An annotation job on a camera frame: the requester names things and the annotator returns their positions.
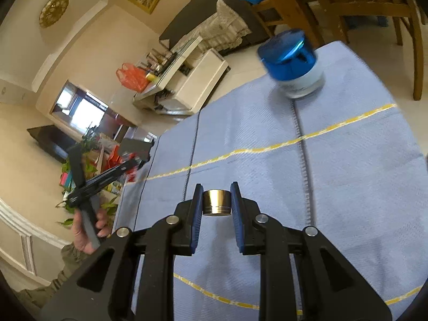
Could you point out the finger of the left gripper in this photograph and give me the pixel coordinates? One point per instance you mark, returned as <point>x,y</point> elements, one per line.
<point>129,166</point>

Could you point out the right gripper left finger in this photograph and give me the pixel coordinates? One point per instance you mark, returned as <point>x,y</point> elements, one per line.
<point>130,276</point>

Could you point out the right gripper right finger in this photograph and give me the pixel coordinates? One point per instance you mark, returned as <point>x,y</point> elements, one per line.
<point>303,275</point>

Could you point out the small metal cap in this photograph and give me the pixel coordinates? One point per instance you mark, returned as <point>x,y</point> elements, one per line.
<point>216,203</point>

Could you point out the red snack wrapper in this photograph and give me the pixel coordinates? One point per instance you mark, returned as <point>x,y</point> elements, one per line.
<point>133,175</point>

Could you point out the green potted plant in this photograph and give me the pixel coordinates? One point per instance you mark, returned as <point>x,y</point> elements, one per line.
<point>91,153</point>

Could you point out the white coffee table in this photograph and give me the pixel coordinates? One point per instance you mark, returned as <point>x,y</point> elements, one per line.
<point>185,85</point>

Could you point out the orange plastic bag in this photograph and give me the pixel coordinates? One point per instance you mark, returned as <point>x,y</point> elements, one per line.
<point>132,77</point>

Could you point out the yellow mug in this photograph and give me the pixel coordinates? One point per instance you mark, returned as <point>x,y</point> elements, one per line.
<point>152,77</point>

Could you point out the black wifi router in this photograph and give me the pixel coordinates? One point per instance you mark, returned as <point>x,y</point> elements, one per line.
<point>158,62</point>

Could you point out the blue striped tablecloth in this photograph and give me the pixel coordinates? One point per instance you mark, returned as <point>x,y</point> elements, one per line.
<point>342,159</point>

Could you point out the white lace sofa cover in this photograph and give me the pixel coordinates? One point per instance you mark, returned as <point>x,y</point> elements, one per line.
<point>222,30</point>

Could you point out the dark grey sofa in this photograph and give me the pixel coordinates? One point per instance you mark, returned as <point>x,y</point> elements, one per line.
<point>196,11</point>

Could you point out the blue lid cream jar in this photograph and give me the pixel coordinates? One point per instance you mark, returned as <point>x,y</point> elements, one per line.
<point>292,63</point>

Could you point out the far wooden chair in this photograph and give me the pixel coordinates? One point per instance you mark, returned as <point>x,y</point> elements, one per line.
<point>266,15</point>

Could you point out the wooden dining table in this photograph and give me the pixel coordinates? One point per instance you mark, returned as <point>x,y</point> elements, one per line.
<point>297,14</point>

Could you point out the near wooden dining chair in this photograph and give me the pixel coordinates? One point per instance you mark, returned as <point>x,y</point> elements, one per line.
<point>402,12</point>

